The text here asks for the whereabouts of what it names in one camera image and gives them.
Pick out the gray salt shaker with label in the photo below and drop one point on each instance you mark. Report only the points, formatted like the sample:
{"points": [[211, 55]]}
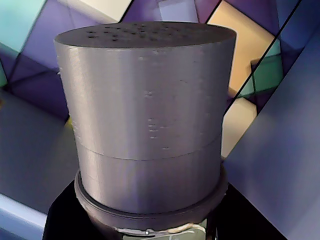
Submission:
{"points": [[145, 100]]}

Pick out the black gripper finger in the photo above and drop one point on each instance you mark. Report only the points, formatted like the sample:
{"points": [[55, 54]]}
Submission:
{"points": [[62, 217], [237, 220]]}

